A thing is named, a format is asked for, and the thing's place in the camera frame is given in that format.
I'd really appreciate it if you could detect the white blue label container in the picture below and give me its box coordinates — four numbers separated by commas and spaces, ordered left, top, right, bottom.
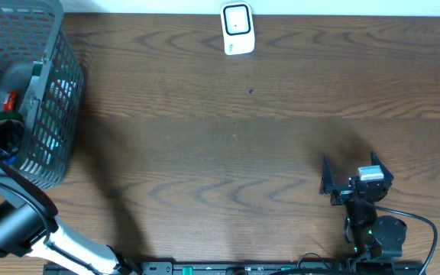
3, 155, 18, 166

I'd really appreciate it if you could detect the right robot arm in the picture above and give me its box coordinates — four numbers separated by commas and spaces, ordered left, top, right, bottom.
319, 152, 407, 274

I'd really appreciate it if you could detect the grey plastic mesh basket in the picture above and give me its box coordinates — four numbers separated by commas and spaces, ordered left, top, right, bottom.
0, 1, 84, 189

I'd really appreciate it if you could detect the red sachet packet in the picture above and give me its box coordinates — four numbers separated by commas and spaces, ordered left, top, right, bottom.
2, 91, 18, 112

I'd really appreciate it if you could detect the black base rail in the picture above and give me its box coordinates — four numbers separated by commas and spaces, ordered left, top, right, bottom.
43, 260, 424, 275

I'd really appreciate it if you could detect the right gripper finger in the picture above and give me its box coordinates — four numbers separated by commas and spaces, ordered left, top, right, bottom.
319, 157, 335, 194
370, 151, 393, 180

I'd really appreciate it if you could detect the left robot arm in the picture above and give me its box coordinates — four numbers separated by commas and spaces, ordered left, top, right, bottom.
0, 124, 142, 274

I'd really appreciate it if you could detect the white barcode scanner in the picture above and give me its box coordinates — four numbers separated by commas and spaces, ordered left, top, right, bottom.
220, 2, 255, 56

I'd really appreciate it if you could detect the green lid glass jar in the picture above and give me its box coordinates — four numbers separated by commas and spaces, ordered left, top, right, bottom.
0, 111, 24, 123

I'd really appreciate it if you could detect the green white pouch packet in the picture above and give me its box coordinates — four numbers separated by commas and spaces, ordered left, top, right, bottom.
18, 62, 43, 118

